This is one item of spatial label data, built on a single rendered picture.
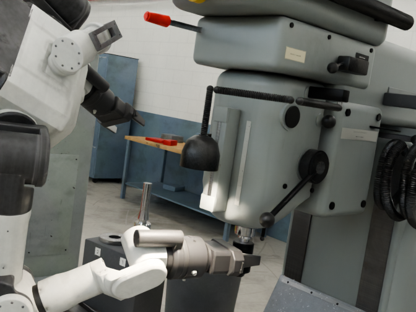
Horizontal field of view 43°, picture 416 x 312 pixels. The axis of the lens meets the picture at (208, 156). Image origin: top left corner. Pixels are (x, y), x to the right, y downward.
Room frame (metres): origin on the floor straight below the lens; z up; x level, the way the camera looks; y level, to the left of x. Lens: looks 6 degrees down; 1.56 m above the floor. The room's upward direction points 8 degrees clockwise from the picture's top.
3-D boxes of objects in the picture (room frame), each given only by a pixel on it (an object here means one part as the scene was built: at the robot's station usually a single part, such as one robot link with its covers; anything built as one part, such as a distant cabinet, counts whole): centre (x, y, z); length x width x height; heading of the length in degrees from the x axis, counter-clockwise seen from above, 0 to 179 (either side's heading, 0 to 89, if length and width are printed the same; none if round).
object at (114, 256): (1.49, 0.19, 1.03); 0.22 x 0.12 x 0.20; 54
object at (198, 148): (0.98, 0.01, 1.46); 0.07 x 0.07 x 0.06
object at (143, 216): (1.46, 0.15, 1.25); 0.03 x 0.03 x 0.11
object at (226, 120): (1.07, -0.03, 1.45); 0.04 x 0.04 x 0.21; 44
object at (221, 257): (1.10, -0.03, 1.23); 0.13 x 0.12 x 0.10; 29
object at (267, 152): (1.15, -0.11, 1.47); 0.21 x 0.19 x 0.32; 44
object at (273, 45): (1.18, -0.14, 1.68); 0.34 x 0.24 x 0.10; 134
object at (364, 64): (1.10, -0.25, 1.66); 0.12 x 0.04 x 0.04; 134
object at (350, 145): (1.28, -0.25, 1.47); 0.24 x 0.19 x 0.26; 44
